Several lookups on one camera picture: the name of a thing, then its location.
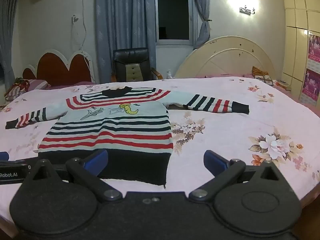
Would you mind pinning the wall lamp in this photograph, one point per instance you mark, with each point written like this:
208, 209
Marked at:
247, 10

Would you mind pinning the dark window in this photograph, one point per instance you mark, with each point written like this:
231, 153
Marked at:
173, 12

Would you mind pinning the striped knit sweater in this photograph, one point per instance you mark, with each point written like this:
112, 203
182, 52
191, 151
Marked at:
110, 130

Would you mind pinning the wide grey curtain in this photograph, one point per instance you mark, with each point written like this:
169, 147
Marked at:
122, 17

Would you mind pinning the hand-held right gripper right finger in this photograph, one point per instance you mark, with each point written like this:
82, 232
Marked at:
214, 160

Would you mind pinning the pink pillow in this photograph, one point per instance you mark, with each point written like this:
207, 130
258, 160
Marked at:
38, 84

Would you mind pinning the grey pleated curtain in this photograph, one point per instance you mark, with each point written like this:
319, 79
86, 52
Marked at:
7, 42

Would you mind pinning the floral pink bed sheet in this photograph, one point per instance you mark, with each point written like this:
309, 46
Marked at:
250, 130

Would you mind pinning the red heart-shaped headboard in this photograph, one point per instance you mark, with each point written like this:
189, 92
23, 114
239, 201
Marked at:
62, 68

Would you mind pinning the black leather chair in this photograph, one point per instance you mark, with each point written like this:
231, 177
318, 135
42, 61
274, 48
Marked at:
131, 63

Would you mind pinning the white wall plug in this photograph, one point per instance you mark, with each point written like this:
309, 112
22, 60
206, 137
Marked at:
74, 18

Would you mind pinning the striped pillow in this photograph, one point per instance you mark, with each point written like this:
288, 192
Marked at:
17, 88

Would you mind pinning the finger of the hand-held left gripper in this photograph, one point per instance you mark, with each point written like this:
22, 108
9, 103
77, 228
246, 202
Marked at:
3, 156

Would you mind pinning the cream round headboard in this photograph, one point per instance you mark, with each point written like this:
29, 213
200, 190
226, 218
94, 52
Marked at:
225, 60

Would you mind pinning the cream wardrobe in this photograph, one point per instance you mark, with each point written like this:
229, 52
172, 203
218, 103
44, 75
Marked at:
297, 30

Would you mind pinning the small white bottle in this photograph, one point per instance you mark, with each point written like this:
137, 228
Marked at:
169, 74

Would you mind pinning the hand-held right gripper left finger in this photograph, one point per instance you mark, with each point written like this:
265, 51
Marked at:
96, 160

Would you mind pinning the pink wall poster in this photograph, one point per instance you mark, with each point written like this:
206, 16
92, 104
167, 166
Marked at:
311, 83
314, 47

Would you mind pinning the tied grey curtain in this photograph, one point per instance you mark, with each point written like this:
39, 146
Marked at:
202, 17

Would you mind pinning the orange patterned cloth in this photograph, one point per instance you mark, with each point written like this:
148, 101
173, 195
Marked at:
260, 71

